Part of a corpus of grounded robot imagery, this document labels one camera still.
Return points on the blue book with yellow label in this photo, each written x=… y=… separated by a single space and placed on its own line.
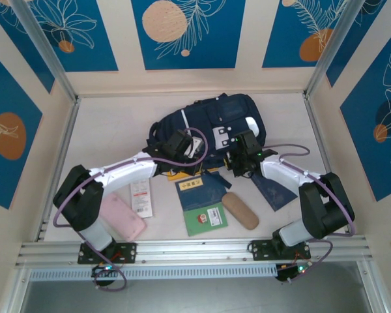
x=198 y=195

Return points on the green notebook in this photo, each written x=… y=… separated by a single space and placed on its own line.
x=198 y=226

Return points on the tan glasses case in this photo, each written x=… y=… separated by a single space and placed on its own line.
x=241 y=212

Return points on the aluminium frame post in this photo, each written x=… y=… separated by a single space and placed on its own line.
x=45 y=49
x=335 y=49

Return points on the aluminium table side rail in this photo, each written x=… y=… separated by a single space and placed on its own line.
x=59 y=163
x=326 y=159

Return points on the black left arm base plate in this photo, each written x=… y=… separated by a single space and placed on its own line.
x=130 y=252

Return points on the aluminium mounting rail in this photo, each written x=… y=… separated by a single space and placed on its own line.
x=195 y=251

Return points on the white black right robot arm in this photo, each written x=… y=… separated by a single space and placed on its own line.
x=280 y=169

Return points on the white red paper tag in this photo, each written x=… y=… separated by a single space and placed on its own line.
x=140 y=199

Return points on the navy blue backpack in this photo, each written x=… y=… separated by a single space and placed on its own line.
x=198 y=117

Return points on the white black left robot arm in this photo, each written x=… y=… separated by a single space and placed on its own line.
x=137 y=172

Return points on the pink pencil case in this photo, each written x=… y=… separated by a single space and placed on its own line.
x=124 y=218

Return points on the aluminium lower frame bar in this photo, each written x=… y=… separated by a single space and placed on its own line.
x=14 y=293
x=374 y=293

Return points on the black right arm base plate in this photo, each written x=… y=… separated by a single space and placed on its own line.
x=259 y=249

